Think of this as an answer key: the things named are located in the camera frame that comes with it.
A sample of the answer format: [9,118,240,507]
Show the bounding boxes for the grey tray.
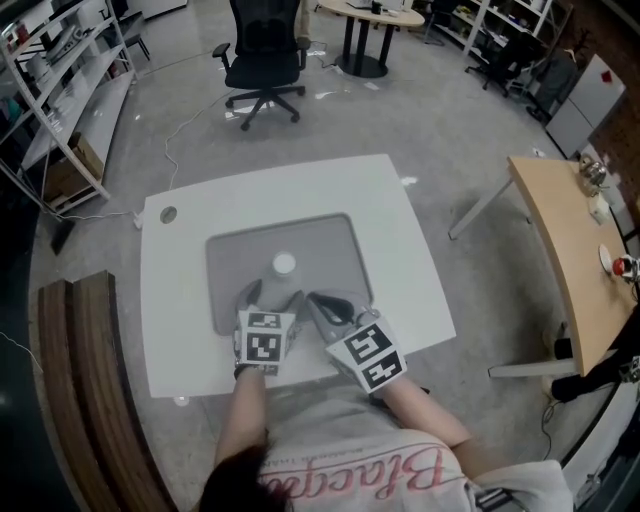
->
[204,212,375,336]

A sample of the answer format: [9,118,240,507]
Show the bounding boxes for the dark wooden plank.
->
[69,269,177,512]
[37,278,124,512]

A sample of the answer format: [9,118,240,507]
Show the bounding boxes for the person's right forearm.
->
[372,377,475,451]

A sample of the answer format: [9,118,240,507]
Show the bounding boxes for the small white box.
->
[590,194,613,224]

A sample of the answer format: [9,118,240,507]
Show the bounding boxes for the light wooden desk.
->
[448,155,640,379]

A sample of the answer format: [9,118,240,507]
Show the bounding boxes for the white metal shelf rack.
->
[0,0,140,222]

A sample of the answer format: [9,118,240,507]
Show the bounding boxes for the person's white printed shirt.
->
[252,383,572,512]

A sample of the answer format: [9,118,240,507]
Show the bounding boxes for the black swivel chair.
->
[463,28,547,99]

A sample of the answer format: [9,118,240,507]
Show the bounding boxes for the white square table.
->
[139,153,458,400]

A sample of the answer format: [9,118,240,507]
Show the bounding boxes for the person's left forearm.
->
[214,367,272,466]

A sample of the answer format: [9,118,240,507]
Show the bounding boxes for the black office chair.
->
[212,0,309,132]

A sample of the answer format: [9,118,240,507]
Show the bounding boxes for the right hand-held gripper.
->
[305,289,409,396]

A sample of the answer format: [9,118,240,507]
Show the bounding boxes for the white shelf rack with goods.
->
[428,0,574,57]

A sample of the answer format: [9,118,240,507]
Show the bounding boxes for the round wooden table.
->
[317,0,426,79]

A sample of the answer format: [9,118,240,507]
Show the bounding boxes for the cardboard box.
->
[43,132,107,202]

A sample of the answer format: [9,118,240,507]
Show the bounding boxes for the red item on white plate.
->
[597,243,637,277]

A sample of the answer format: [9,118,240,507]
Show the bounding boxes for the white plastic bottle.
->
[259,251,302,312]

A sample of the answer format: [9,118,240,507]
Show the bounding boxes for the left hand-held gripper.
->
[232,279,307,377]

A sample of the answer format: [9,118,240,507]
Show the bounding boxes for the white cabinet with red sticker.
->
[544,53,628,159]

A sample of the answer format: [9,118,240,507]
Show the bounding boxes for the metal kettle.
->
[578,154,609,197]

